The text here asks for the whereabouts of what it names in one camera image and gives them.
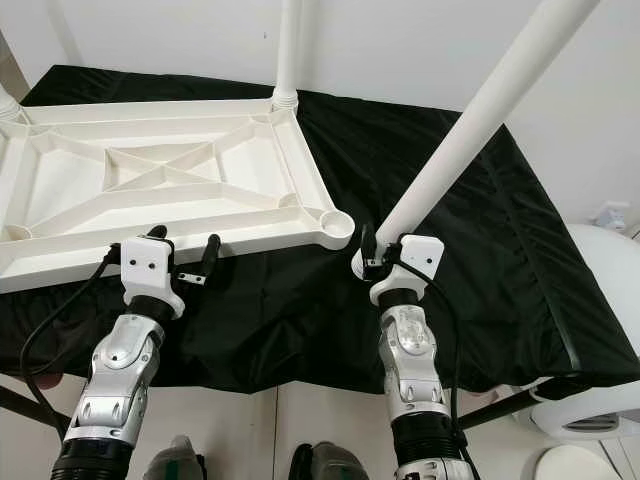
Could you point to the white plastic children table top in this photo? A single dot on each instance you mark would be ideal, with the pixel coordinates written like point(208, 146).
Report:
point(60, 185)

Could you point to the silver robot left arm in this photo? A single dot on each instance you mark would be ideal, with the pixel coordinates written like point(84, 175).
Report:
point(120, 380)

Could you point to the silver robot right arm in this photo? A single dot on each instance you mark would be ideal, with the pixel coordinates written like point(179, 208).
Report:
point(410, 365)

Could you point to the black table cloth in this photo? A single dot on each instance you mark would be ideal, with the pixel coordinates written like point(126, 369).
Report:
point(360, 320)

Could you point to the grey robot right leg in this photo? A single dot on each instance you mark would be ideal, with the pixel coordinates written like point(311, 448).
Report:
point(332, 464)

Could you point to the white floor fan heater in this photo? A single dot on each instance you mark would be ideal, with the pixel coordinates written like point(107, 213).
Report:
point(595, 418)

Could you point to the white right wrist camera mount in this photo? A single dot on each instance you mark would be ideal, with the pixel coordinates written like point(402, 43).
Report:
point(422, 255)

